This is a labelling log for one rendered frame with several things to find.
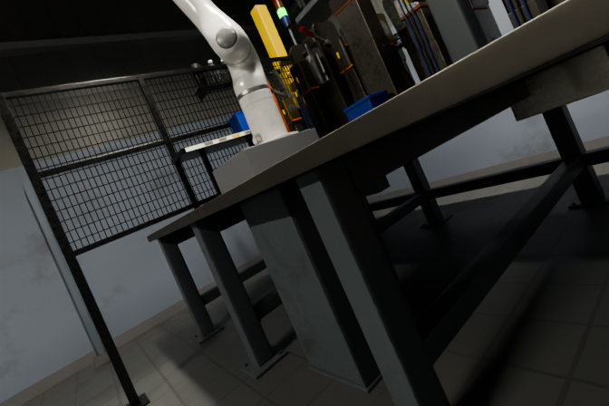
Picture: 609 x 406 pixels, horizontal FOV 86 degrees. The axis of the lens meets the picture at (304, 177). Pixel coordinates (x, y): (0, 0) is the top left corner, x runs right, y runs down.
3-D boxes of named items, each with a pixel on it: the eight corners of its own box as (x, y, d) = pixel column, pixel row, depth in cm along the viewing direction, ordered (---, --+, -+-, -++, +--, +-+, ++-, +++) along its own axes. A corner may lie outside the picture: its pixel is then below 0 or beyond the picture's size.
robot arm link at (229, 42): (262, 54, 121) (252, 37, 104) (237, 77, 121) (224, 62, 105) (171, -45, 122) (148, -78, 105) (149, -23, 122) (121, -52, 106)
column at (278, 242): (368, 394, 95) (276, 185, 95) (309, 369, 120) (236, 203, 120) (424, 330, 113) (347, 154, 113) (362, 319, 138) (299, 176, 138)
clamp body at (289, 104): (321, 159, 170) (293, 95, 170) (307, 164, 164) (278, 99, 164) (314, 162, 175) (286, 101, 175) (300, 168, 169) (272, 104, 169)
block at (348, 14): (420, 108, 103) (362, -24, 103) (406, 113, 98) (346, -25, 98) (395, 120, 111) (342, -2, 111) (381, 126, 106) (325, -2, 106)
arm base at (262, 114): (270, 140, 103) (247, 85, 103) (239, 159, 116) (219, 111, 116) (310, 130, 116) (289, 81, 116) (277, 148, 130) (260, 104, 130)
